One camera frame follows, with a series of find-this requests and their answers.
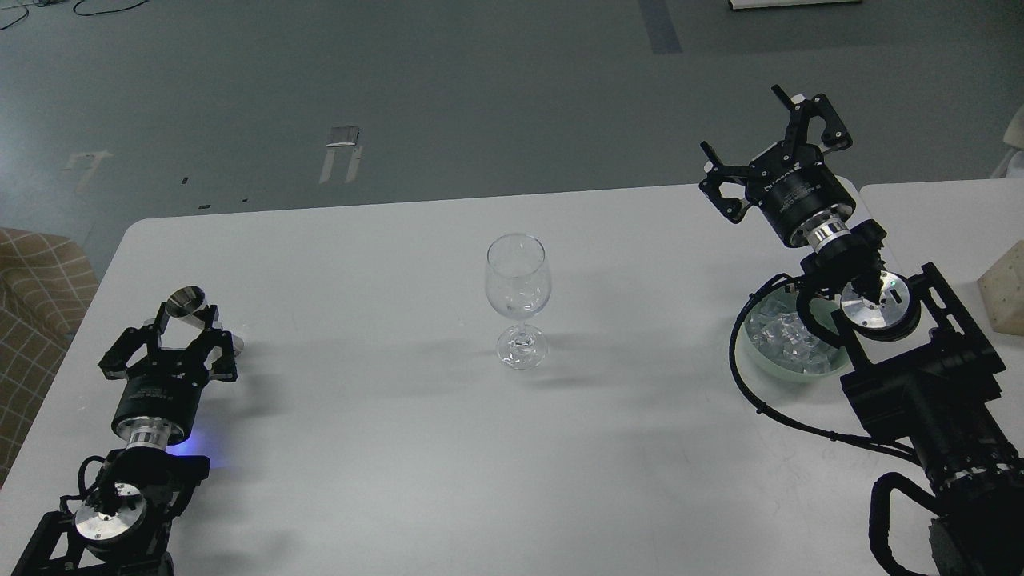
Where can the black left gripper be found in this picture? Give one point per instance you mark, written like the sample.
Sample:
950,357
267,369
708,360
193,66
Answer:
168,389

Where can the green bowl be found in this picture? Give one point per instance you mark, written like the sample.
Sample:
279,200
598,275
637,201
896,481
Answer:
776,360

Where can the clear wine glass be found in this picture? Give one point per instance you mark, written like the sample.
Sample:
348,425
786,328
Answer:
518,284

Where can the grey office chair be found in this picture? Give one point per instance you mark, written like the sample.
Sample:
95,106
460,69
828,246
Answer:
1011,164

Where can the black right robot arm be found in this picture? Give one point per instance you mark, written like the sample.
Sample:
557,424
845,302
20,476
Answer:
922,369

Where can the beige foam block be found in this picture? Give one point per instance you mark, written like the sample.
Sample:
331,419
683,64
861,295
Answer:
1001,288

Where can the steel double jigger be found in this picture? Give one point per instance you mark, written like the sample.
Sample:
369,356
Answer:
190,306

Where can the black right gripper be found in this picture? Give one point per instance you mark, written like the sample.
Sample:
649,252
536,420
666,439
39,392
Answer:
800,196

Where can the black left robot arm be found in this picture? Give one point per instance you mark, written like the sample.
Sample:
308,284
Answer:
120,519

